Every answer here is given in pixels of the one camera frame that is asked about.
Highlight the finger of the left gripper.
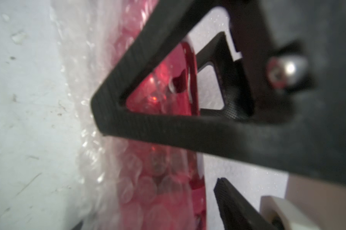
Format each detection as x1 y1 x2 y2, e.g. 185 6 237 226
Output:
91 1 346 185

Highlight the red glass bottle black cap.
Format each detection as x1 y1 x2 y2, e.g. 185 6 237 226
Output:
116 38 207 230

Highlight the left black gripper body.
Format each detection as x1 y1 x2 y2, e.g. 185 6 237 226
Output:
202 1 346 124

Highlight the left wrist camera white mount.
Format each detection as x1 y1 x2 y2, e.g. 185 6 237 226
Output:
259 195 321 230

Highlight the clear bubble wrap sheet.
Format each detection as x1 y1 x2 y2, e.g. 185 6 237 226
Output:
50 1 207 230

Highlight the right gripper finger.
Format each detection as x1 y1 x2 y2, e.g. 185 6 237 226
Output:
214 178 275 230

